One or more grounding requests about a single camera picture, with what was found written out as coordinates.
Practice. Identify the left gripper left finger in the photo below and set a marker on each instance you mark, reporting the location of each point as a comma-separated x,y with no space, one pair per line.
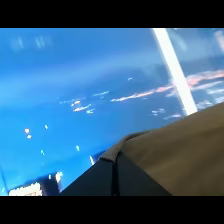
96,181

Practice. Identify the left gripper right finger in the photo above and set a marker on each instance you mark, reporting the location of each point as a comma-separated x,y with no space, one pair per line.
136,183

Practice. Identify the brown garment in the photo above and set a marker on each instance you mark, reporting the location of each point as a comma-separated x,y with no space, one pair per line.
180,153

